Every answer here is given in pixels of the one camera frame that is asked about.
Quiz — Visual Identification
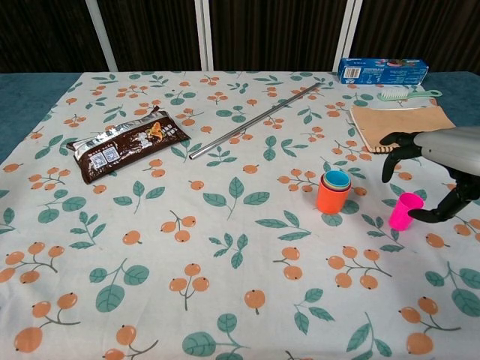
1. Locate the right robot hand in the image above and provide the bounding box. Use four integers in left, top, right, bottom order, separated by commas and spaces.
378, 126, 480, 225

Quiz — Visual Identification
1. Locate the pink plastic cup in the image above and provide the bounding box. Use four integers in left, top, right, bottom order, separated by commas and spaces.
388, 192, 425, 232

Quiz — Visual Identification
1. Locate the light blue plastic cup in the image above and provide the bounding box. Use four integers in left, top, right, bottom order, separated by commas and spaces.
324, 169, 350, 188

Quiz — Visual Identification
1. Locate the yellow plastic cup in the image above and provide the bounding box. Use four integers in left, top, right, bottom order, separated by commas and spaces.
322, 172, 352, 191

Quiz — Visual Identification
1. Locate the brown spiral notebook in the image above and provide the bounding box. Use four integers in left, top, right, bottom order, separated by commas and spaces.
349, 105, 457, 155

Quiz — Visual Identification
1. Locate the green scrubbing brush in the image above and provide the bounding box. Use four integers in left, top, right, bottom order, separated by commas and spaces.
376, 88, 443, 102

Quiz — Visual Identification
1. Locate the blue cookie box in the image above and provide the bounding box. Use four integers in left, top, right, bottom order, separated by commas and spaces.
337, 57, 430, 85

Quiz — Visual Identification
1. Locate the dark slatted partition panel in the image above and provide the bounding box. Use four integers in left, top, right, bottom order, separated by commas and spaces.
208, 0, 352, 72
96, 0, 206, 72
0, 0, 112, 74
350, 0, 480, 74

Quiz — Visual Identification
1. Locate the orange plastic cup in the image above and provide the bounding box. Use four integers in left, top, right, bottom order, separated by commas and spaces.
316, 170, 353, 215

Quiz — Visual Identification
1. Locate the long metal tube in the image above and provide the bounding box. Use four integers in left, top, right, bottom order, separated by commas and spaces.
189, 82, 322, 161

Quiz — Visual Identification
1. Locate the floral orange-fruit tablecloth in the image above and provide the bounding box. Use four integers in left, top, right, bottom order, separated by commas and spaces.
0, 70, 480, 360

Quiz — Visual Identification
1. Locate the brown foil snack packet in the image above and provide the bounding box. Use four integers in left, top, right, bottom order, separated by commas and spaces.
66, 105, 192, 185

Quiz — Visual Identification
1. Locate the white partition frame post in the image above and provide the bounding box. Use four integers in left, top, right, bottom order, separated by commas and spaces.
331, 0, 364, 71
84, 0, 119, 72
193, 0, 215, 71

